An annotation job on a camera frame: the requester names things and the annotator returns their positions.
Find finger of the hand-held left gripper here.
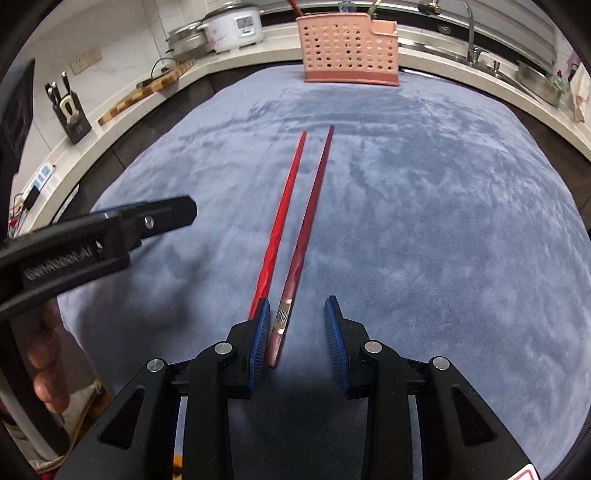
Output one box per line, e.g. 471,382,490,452
90,200,153,217
95,195,198,261

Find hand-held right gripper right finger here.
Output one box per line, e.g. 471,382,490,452
323,295,541,480

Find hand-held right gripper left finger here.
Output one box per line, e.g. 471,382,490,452
55,298,271,480

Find dark red chopstick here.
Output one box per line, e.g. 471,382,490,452
265,124,335,369

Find pink perforated utensil holder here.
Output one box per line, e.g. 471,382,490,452
295,11,402,88

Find person's left hand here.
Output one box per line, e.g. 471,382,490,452
25,300,73,416

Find black plug adapter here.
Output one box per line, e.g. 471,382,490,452
21,182,42,210

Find white blue power strip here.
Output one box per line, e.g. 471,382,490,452
28,164,57,195

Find black knife block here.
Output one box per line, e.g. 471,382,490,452
53,92,92,145

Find chequered wooden cutting board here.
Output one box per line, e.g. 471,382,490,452
98,59,197,126

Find beige cloth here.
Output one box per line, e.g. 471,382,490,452
0,378,114,467

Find blue grey plush blanket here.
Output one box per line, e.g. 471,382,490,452
55,62,589,480

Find stainless steel steamer pot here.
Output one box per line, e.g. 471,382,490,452
165,21,208,63

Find white floral rice cooker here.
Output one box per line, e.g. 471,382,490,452
198,2,265,56

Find stainless steel sink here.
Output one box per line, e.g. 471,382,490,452
402,39,546,102

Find stainless steel bowl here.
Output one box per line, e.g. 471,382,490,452
515,60,564,106

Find chrome kitchen faucet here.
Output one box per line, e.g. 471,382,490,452
418,0,481,63

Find green dish soap bottle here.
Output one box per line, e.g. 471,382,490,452
551,69,568,109

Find pale hanging towel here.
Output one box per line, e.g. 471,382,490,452
570,48,591,123

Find grey window blinds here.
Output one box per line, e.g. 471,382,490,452
480,0,559,51

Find bundle of white cables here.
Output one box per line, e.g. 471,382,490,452
7,194,28,236

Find black power cord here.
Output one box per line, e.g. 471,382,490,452
150,58,178,86

